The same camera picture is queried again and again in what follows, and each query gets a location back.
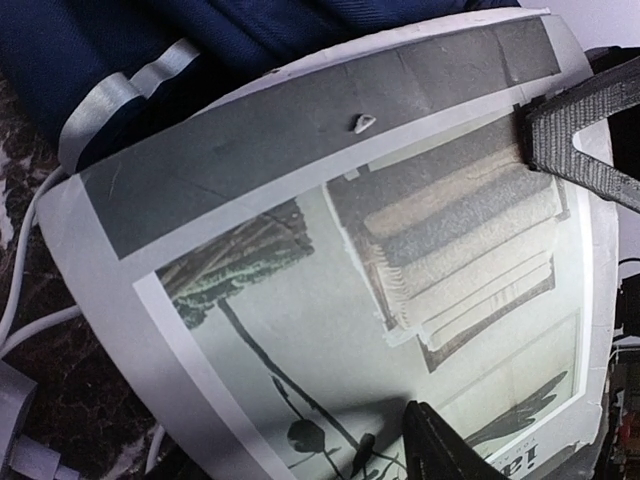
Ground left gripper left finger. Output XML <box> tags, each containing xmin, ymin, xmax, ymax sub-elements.
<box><xmin>402</xmin><ymin>401</ymin><xmax>503</xmax><ymax>480</ymax></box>

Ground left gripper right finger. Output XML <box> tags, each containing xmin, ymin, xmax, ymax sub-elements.
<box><xmin>520</xmin><ymin>57</ymin><xmax>639</xmax><ymax>212</ymax></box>

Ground grey ianra booklet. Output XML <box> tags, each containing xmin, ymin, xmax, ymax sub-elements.
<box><xmin>38</xmin><ymin>8</ymin><xmax>617</xmax><ymax>479</ymax></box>

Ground navy blue student backpack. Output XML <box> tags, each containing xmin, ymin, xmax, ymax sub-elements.
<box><xmin>0</xmin><ymin>0</ymin><xmax>481</xmax><ymax>171</ymax></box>

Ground white charger with cable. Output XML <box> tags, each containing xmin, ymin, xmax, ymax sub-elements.
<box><xmin>1</xmin><ymin>169</ymin><xmax>155</xmax><ymax>479</ymax></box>

